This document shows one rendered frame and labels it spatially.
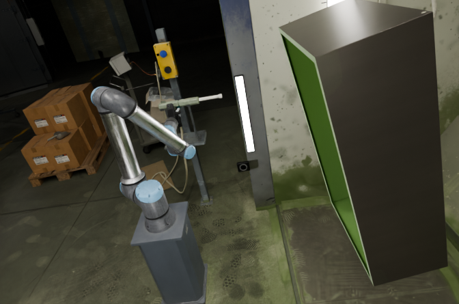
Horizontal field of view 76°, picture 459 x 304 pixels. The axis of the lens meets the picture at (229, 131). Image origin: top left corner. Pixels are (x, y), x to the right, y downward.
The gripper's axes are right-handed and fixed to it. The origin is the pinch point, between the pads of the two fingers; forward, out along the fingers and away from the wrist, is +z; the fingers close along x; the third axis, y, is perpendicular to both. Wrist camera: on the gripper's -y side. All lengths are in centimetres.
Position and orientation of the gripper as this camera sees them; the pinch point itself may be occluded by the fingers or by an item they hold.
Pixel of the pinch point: (175, 108)
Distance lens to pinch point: 225.0
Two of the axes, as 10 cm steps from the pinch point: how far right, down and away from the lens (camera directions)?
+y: 1.7, 8.7, 4.6
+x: 9.9, -1.5, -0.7
